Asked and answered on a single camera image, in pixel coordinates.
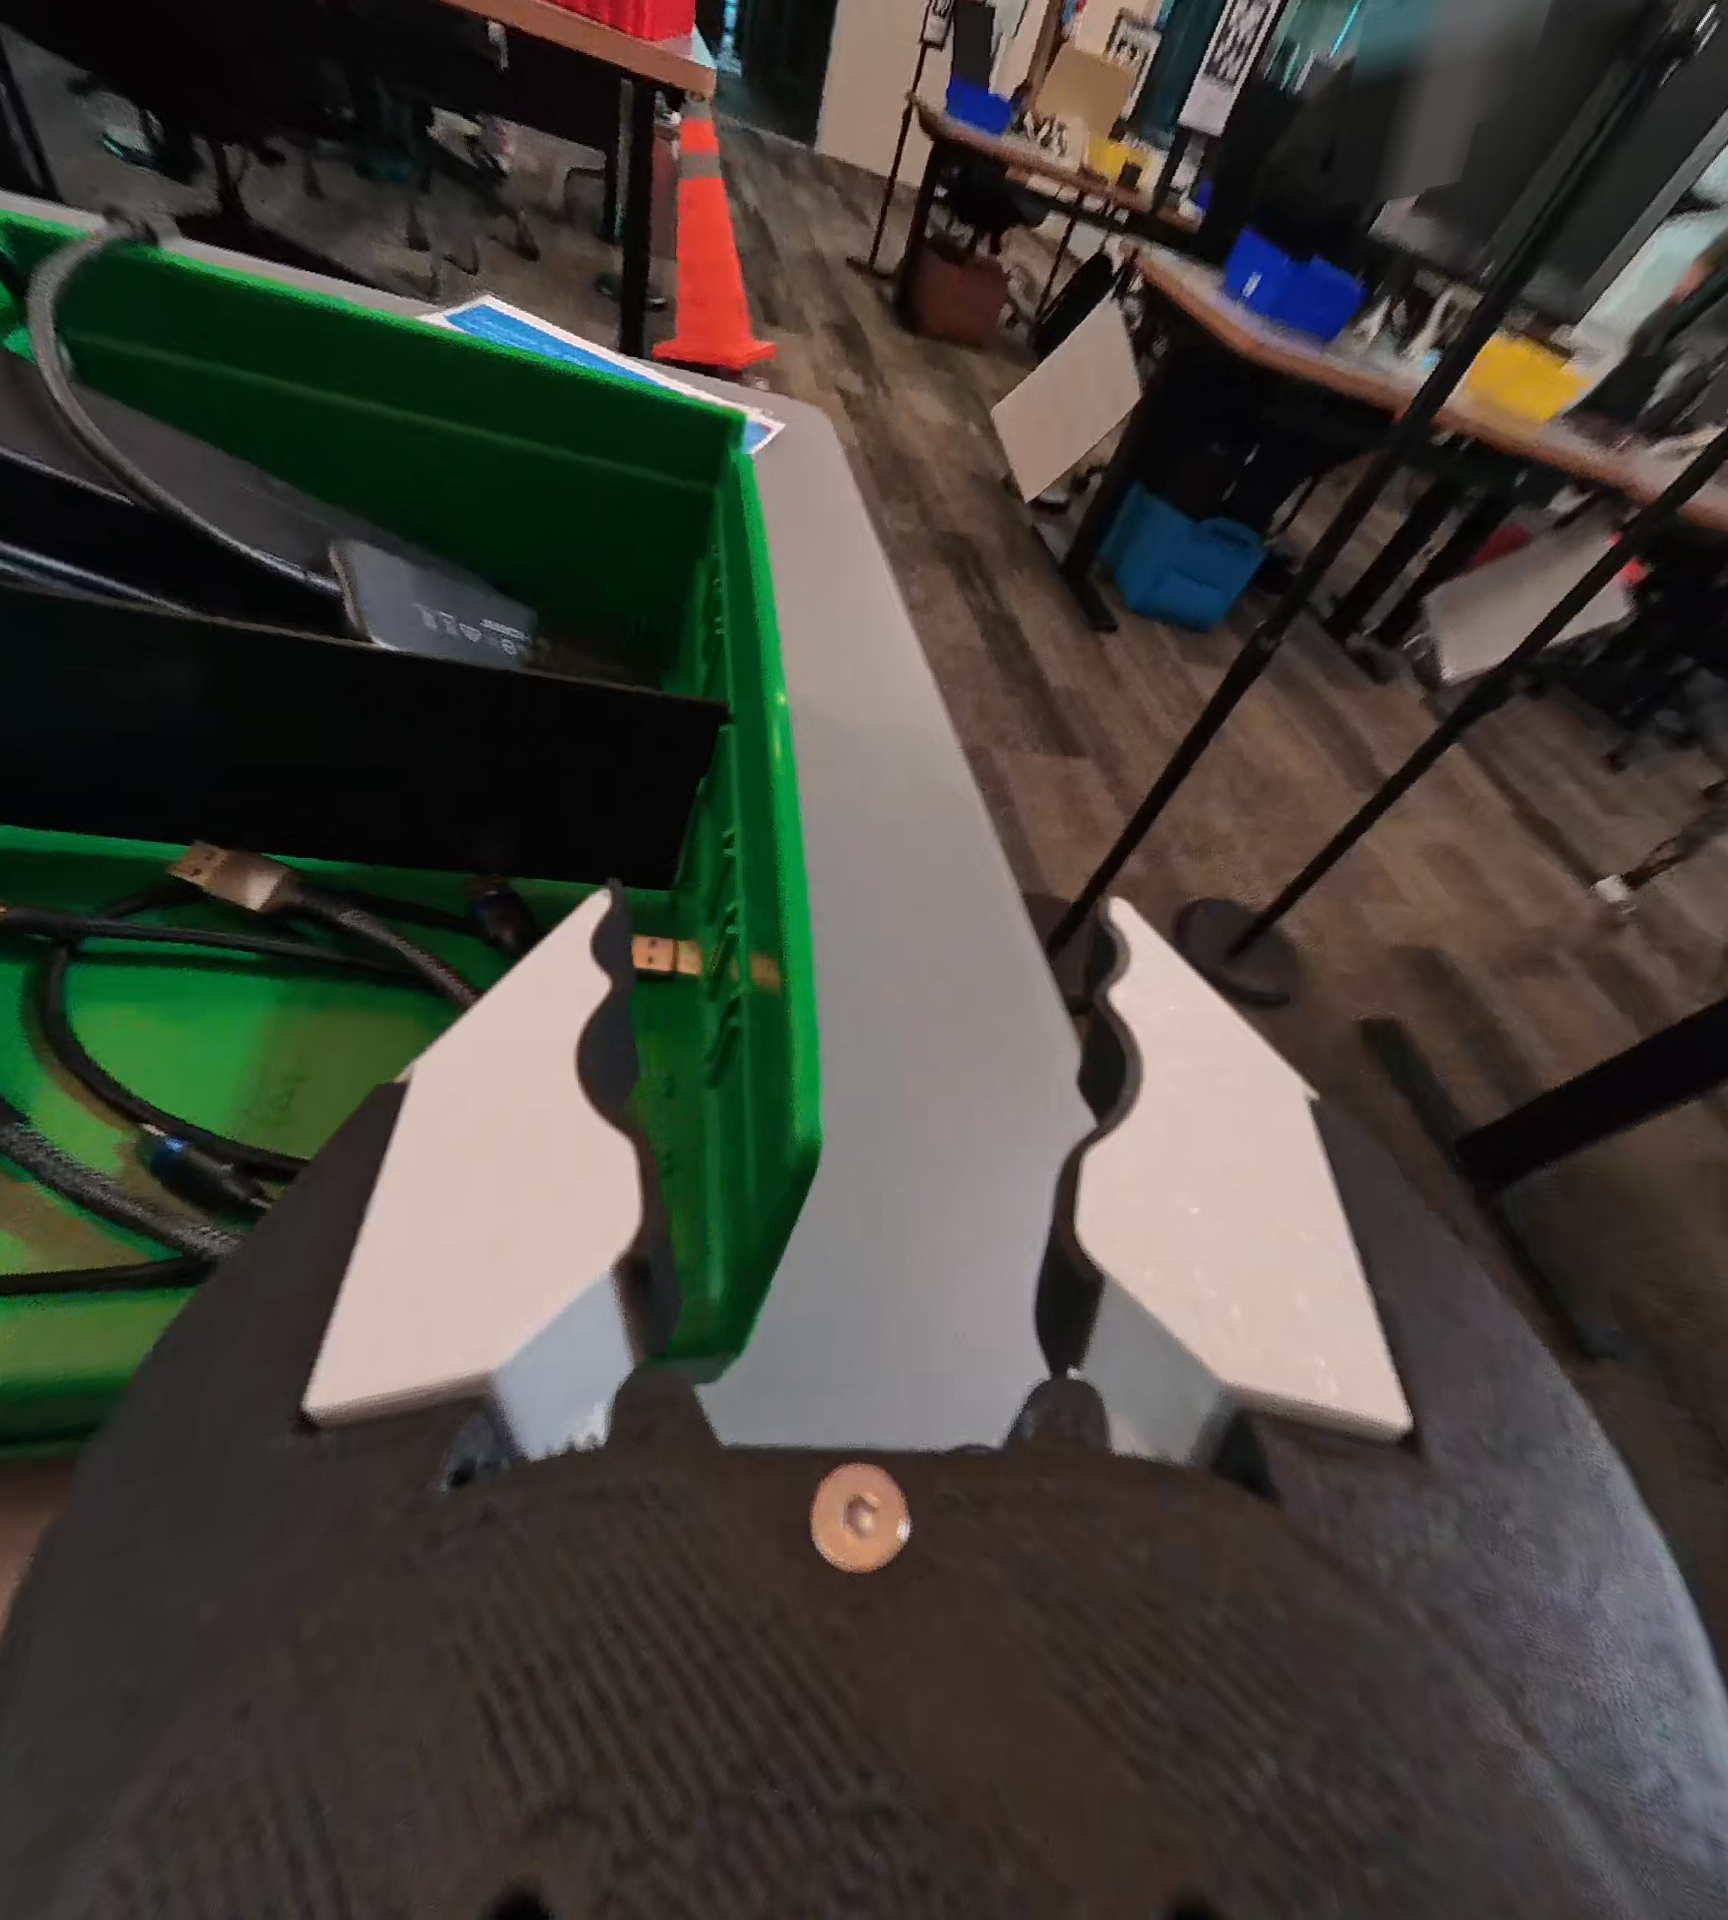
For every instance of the blue storage box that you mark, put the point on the blue storage box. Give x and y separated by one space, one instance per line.
1178 563

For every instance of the gold usb plug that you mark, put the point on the gold usb plug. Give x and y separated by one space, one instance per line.
665 958

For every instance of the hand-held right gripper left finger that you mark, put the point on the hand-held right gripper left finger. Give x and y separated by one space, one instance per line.
489 1186

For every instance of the blue and white paper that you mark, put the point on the blue and white paper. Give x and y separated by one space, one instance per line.
578 359

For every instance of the black stand pole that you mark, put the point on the black stand pole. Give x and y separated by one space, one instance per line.
1523 673
1376 463

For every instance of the long wooden table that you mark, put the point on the long wooden table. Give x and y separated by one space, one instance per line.
1672 487

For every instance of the black floor bar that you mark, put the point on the black floor bar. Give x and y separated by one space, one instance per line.
1628 1079

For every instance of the bright green plastic bin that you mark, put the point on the bright green plastic bin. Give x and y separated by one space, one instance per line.
578 449

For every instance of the yellow plastic bin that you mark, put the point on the yellow plastic bin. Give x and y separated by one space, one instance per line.
1523 376

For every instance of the black portable drive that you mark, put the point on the black portable drive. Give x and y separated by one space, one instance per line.
429 606

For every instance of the blue plastic bin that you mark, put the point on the blue plastic bin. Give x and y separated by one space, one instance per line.
1292 283
979 104

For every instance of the small wooden table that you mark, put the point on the small wooden table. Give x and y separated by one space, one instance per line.
1014 146

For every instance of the white board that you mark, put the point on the white board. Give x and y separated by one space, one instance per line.
1074 397
1533 615

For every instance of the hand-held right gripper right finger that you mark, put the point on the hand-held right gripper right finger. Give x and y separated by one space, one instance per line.
1223 1198

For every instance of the wooden table black legs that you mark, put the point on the wooden table black legs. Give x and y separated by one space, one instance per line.
609 36

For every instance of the orange traffic cone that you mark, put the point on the orange traffic cone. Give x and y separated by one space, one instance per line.
708 257

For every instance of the brown bag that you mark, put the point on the brown bag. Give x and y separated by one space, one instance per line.
956 297

